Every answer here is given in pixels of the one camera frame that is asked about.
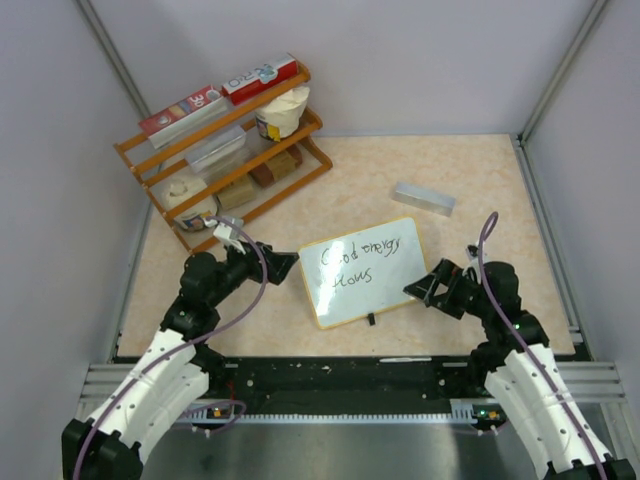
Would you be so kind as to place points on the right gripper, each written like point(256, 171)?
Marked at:
point(448, 273)

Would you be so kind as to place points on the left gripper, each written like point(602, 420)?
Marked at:
point(277, 263)

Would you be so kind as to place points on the white whiteboard yellow frame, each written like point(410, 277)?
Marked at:
point(352, 276)

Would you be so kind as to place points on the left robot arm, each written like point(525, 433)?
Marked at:
point(117, 438)

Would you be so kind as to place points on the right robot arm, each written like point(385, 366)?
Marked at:
point(517, 367)

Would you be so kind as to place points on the grey whiteboard eraser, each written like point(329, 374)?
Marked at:
point(424, 198)

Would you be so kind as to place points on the tan sponge block left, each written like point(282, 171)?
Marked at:
point(237, 193)

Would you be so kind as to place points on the brown sponge block right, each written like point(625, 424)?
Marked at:
point(278, 167)

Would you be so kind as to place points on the orange wooden shelf rack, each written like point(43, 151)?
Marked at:
point(184, 199)

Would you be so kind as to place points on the clear plastic box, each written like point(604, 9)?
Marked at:
point(221, 154)

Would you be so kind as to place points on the white bag upper container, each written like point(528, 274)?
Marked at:
point(280, 118)

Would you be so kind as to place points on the red foil wrap box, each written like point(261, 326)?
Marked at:
point(166, 125)

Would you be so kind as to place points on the red white long box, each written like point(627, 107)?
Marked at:
point(260, 78)

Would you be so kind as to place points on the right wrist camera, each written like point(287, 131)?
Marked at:
point(475, 258)

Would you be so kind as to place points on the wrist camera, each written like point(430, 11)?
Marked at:
point(227, 230)
point(475, 258)

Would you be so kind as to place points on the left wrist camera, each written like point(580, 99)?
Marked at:
point(227, 230)

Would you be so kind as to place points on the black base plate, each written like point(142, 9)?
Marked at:
point(352, 385)

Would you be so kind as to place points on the grey slotted cable duct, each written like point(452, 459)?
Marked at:
point(459, 413)

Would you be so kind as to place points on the aluminium frame rail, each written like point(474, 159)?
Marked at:
point(102, 380)

